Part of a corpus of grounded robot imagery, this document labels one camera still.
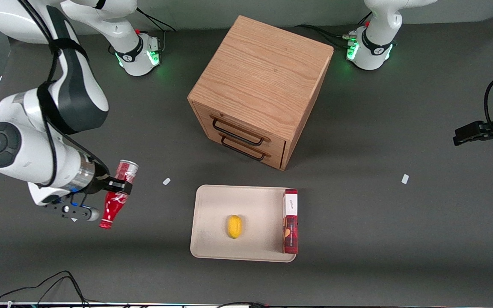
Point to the red coke bottle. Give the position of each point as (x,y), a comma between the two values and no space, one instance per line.
(115,206)

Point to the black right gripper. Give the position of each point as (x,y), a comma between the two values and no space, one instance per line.
(100,183)

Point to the red cookie box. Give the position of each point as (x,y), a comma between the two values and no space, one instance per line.
(290,226)

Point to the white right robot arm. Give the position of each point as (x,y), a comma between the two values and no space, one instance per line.
(75,94)

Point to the beige plastic tray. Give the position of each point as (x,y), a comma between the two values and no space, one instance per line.
(255,214)

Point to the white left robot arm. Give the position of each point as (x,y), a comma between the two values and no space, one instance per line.
(375,42)

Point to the wooden drawer cabinet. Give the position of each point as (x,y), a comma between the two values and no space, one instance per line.
(263,72)

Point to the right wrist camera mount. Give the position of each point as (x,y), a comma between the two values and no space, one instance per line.
(69,209)

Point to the yellow lemon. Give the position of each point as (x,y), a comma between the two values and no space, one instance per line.
(235,226)

